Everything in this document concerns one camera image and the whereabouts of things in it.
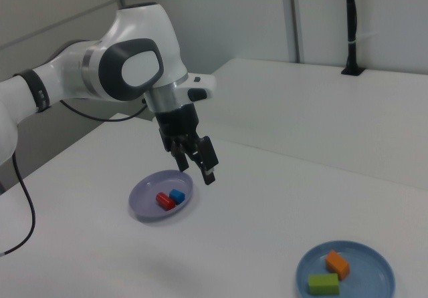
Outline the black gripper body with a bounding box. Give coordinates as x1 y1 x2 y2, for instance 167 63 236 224
154 104 202 152

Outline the blue block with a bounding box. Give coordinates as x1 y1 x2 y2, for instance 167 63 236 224
169 188 186 206

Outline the red block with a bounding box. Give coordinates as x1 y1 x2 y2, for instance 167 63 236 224
156 192 177 211

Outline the orange block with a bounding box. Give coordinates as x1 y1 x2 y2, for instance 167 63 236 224
325 249 352 281

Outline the green block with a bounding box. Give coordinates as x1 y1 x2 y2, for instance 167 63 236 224
307 273 340 296

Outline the purple plate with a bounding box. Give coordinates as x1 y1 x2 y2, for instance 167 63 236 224
128 170 196 222

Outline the blue plate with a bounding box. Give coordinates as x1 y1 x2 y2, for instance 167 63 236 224
296 240 397 298

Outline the black velcro strap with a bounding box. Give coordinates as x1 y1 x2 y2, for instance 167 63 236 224
16 69 51 113

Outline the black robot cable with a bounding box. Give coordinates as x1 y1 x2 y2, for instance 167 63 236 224
0 99 150 257

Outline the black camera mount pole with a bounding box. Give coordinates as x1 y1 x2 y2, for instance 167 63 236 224
340 0 366 77

